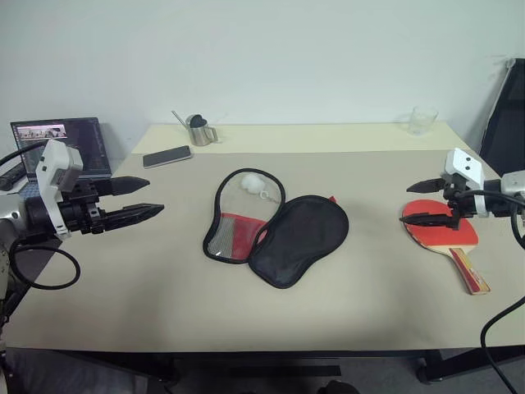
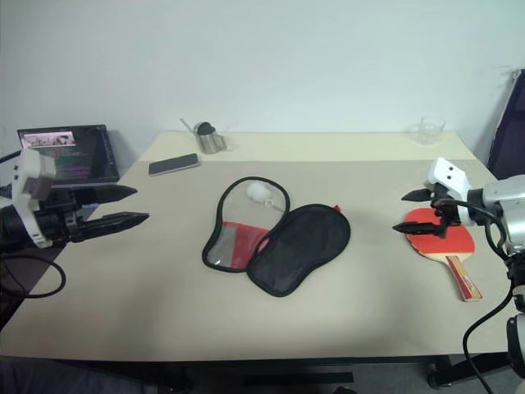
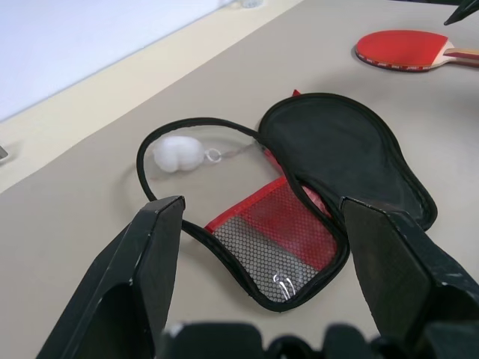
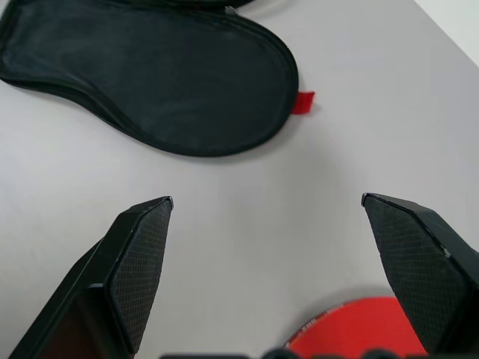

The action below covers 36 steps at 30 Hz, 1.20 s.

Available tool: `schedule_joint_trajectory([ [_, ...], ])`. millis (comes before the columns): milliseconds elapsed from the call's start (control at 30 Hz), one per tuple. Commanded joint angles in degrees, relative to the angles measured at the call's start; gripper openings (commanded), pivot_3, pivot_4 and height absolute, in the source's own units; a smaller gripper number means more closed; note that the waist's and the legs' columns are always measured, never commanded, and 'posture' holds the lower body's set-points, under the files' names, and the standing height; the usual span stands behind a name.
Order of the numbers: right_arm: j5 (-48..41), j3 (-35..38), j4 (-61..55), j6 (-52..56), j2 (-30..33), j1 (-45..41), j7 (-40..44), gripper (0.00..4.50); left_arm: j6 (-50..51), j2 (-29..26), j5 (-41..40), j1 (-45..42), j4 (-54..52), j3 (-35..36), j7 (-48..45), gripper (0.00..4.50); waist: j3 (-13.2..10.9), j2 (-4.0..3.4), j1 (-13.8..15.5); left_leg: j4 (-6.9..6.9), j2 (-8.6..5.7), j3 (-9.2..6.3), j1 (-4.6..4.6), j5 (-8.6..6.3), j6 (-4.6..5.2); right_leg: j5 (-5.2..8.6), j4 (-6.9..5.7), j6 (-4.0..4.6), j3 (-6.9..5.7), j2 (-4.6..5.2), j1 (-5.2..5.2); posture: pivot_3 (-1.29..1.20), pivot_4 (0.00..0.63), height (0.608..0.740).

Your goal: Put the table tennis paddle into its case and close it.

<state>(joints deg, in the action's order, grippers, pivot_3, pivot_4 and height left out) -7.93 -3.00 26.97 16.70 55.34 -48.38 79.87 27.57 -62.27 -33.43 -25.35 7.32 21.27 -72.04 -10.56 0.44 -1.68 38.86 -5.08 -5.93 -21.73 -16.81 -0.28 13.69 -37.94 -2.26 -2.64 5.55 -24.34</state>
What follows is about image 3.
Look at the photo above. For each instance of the red table tennis paddle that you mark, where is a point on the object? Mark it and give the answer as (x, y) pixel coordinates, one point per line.
(396, 48)

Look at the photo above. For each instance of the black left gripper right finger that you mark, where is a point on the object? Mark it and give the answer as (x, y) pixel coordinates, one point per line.
(396, 261)

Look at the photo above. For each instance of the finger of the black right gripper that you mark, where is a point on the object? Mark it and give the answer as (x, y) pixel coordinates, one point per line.
(466, 11)

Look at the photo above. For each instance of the white pompom zipper charm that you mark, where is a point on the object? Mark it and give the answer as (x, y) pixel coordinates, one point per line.
(176, 153)

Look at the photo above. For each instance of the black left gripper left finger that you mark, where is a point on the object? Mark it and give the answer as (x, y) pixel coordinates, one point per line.
(123, 269)

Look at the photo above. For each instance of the red and black paddle case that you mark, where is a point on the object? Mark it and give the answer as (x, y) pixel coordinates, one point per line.
(337, 149)

